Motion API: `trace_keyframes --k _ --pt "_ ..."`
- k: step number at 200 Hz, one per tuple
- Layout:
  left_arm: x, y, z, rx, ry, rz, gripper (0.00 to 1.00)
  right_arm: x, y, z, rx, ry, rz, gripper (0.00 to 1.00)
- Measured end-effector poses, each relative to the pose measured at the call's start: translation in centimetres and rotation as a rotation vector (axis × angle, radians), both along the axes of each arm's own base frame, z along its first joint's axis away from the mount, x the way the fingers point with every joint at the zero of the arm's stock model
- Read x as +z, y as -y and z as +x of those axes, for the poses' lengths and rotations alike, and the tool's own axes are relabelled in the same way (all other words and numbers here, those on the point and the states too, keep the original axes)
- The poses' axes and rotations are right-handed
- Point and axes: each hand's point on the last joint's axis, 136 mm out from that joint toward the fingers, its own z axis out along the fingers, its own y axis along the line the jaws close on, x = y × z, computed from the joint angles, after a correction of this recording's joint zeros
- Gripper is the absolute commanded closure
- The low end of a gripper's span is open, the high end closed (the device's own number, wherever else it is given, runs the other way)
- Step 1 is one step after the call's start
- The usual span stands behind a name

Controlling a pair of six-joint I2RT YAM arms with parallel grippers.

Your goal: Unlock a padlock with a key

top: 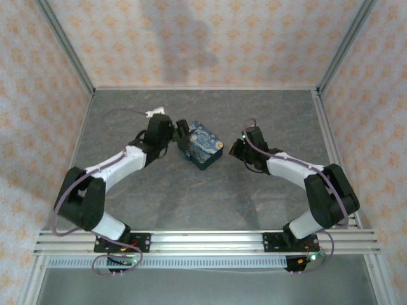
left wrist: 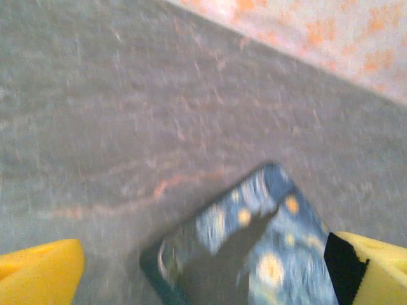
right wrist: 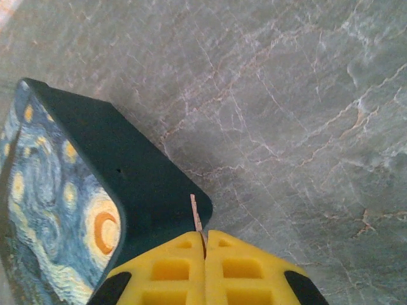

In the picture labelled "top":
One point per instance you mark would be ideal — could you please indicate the starry night print tin box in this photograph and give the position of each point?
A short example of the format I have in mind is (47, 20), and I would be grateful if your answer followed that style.
(203, 146)

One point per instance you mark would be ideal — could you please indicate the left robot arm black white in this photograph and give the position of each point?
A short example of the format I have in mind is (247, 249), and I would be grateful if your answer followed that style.
(121, 165)

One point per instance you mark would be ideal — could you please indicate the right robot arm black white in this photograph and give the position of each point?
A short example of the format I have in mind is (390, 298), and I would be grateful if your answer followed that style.
(314, 190)

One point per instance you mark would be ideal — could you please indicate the thin aluminium side strip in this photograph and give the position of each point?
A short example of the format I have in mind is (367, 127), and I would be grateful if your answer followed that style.
(75, 152)

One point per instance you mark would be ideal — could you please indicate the aluminium table edge rail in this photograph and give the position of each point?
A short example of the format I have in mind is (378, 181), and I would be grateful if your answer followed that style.
(203, 87)

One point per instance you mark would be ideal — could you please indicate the aluminium triple side rail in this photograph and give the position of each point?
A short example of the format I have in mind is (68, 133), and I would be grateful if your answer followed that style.
(330, 143)

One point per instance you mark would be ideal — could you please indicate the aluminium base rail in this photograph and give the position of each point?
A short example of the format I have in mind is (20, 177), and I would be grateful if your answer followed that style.
(206, 243)

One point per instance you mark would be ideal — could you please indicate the aluminium corner post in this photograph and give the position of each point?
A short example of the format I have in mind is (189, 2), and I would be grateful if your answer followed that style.
(65, 47)
(345, 47)

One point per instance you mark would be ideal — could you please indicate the aluminium frame leg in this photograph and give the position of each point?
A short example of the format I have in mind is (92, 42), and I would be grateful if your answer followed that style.
(33, 279)
(376, 279)

